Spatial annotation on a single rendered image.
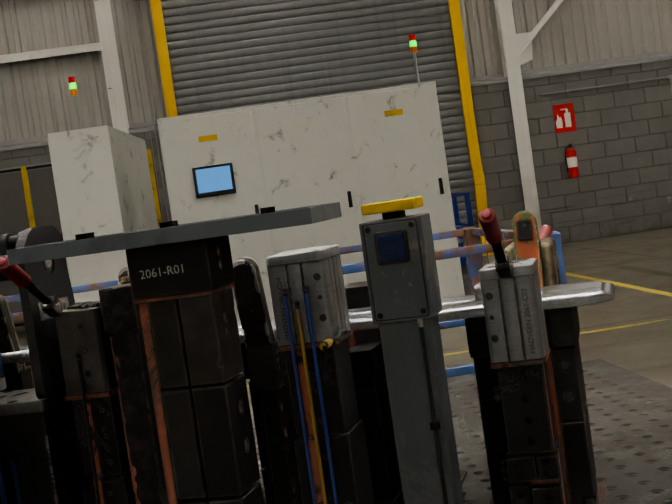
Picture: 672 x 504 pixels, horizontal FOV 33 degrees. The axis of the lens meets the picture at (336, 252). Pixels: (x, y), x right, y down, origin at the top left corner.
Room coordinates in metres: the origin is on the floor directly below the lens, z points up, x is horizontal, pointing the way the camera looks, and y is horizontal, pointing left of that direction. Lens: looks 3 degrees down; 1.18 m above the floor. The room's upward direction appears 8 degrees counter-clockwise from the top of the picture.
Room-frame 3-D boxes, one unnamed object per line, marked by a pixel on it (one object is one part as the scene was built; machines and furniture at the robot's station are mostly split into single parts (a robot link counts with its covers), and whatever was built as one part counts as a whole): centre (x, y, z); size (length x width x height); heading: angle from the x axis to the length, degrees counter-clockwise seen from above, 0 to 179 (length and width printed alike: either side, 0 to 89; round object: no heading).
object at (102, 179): (10.68, 2.04, 1.22); 2.40 x 0.54 x 2.45; 2
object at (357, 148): (9.92, 0.16, 1.22); 2.40 x 0.54 x 2.45; 96
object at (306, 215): (1.33, 0.18, 1.16); 0.37 x 0.14 x 0.02; 75
